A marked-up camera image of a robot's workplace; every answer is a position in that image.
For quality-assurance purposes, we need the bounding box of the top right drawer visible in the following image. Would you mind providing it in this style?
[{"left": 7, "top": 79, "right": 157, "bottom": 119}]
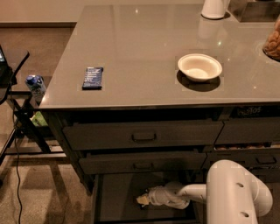
[{"left": 215, "top": 106, "right": 280, "bottom": 144}]

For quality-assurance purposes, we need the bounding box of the jar of nuts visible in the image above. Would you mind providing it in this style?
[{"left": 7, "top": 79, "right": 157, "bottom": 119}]
[{"left": 262, "top": 17, "right": 280, "bottom": 61}]

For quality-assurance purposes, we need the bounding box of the white pitcher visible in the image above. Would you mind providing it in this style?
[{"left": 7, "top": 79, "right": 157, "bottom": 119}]
[{"left": 201, "top": 0, "right": 230, "bottom": 20}]

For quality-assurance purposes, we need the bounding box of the open bottom left drawer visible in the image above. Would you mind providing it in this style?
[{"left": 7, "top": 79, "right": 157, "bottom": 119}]
[{"left": 91, "top": 171, "right": 204, "bottom": 224}]

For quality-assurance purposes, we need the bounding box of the middle left drawer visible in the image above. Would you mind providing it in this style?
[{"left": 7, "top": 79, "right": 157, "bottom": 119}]
[{"left": 79, "top": 150, "right": 207, "bottom": 174}]

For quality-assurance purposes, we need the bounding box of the middle right drawer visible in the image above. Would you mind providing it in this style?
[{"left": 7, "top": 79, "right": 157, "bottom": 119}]
[{"left": 203, "top": 148, "right": 280, "bottom": 169}]

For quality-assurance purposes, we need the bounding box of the top left drawer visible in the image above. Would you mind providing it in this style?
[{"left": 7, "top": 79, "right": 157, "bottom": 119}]
[{"left": 63, "top": 120, "right": 223, "bottom": 151}]

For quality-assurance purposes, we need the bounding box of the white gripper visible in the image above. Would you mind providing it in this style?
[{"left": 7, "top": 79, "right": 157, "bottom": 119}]
[{"left": 136, "top": 186, "right": 167, "bottom": 207}]

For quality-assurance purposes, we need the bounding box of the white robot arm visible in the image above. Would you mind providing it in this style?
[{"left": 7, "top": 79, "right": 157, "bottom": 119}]
[{"left": 136, "top": 160, "right": 273, "bottom": 224}]

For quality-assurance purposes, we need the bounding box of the blue white bottle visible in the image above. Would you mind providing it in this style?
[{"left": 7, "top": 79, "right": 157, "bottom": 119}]
[{"left": 25, "top": 75, "right": 46, "bottom": 104}]

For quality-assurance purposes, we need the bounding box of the green packet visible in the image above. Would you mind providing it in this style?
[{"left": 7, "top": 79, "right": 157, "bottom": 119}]
[{"left": 31, "top": 111, "right": 47, "bottom": 127}]

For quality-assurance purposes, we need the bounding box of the black cable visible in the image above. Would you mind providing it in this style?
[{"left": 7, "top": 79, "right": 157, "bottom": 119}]
[{"left": 10, "top": 84, "right": 23, "bottom": 224}]

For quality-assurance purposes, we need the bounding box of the black side stand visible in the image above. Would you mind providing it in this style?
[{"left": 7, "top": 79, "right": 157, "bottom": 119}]
[{"left": 0, "top": 46, "right": 62, "bottom": 162}]

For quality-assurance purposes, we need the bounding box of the white paper bowl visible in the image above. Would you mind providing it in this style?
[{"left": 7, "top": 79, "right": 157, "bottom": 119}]
[{"left": 178, "top": 53, "right": 222, "bottom": 82}]

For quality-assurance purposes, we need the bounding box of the blue rxbar snack bar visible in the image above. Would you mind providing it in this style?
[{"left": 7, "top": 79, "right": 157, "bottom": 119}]
[{"left": 82, "top": 67, "right": 103, "bottom": 90}]

